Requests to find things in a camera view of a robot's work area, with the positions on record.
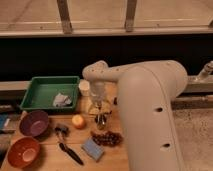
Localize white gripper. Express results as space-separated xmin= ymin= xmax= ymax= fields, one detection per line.
xmin=89 ymin=82 xmax=106 ymax=114

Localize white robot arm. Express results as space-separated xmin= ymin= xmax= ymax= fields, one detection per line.
xmin=82 ymin=60 xmax=188 ymax=171

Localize small metal cup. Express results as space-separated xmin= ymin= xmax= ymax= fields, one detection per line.
xmin=95 ymin=114 xmax=107 ymax=130

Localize white paper cup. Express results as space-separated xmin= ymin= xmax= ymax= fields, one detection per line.
xmin=79 ymin=79 xmax=90 ymax=96

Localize tan wooden utensils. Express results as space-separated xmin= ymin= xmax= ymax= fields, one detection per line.
xmin=88 ymin=105 xmax=112 ymax=115

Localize black rectangular block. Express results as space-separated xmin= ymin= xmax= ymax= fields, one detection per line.
xmin=113 ymin=97 xmax=118 ymax=105

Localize yellow apple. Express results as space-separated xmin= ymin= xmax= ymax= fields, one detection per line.
xmin=72 ymin=115 xmax=86 ymax=129

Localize bunch of dark grapes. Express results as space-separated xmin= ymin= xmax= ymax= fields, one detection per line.
xmin=91 ymin=131 xmax=123 ymax=147

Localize crumpled grey cloth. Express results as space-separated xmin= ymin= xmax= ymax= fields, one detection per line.
xmin=53 ymin=93 xmax=72 ymax=107

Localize blue sponge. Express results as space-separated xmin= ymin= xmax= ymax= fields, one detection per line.
xmin=81 ymin=138 xmax=104 ymax=162

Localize small black brush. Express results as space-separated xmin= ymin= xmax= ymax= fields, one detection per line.
xmin=54 ymin=124 xmax=69 ymax=141

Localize green plastic tray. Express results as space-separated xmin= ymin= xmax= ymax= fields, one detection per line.
xmin=20 ymin=76 xmax=80 ymax=112

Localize purple bowl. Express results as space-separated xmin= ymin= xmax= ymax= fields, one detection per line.
xmin=19 ymin=110 xmax=49 ymax=137

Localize orange bowl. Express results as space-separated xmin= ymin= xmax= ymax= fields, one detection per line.
xmin=7 ymin=137 xmax=40 ymax=169

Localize black handled knife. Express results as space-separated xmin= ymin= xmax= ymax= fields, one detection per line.
xmin=59 ymin=143 xmax=84 ymax=165

